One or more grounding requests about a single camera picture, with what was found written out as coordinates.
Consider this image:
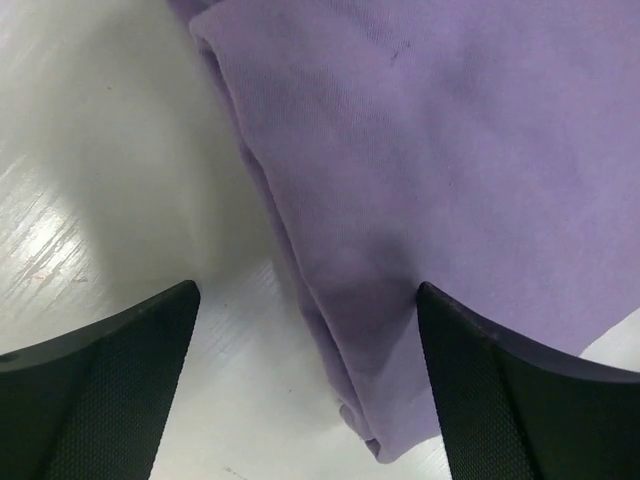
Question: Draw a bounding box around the lavender t shirt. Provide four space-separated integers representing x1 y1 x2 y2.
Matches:
173 1 639 463

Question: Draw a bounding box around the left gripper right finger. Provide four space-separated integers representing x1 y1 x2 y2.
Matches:
416 282 639 480

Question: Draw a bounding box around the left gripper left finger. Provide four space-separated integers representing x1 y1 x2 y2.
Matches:
1 280 200 480

